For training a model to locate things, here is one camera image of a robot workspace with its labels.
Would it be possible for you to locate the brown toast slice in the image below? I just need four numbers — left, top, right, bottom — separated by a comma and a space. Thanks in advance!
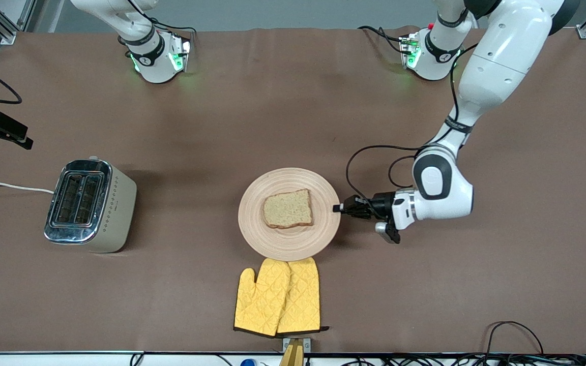
263, 189, 314, 229

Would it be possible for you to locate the round light wooden plate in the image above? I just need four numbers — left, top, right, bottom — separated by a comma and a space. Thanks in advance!
238, 168, 342, 261

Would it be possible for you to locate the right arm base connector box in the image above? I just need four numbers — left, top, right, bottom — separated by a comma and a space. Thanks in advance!
168, 32, 192, 72

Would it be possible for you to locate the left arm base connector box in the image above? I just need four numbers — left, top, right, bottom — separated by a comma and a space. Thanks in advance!
400, 33, 422, 69

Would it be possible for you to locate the yellow quilted oven mitt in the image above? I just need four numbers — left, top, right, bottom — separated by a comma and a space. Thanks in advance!
234, 258, 291, 337
277, 257, 329, 334

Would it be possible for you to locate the chrome and beige toaster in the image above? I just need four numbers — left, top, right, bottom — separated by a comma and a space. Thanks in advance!
44, 157, 137, 254

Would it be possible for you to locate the wooden and metal clamp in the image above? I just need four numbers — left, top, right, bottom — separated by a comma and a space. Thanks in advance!
282, 337, 311, 366

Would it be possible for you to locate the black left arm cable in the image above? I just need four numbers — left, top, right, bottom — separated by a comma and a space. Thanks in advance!
346, 145, 426, 204

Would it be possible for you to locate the white toaster power cord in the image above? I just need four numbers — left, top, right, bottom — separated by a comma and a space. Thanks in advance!
0, 182, 55, 195

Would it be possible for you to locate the aluminium frame profile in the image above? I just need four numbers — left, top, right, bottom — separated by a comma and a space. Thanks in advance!
0, 0, 37, 45

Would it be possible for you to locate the black left base cable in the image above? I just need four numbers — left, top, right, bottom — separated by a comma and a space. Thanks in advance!
358, 25, 405, 54

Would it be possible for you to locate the black base cable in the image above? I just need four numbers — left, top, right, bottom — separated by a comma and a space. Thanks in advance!
358, 25, 405, 54
151, 18, 197, 35

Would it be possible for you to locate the black looped cable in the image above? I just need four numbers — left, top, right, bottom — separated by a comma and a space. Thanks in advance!
486, 321, 545, 356

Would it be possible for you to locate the black cable tangle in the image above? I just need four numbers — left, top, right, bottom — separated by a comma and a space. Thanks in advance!
344, 353, 586, 366

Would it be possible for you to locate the black right base cable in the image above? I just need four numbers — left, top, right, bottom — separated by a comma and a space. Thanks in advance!
151, 18, 197, 35

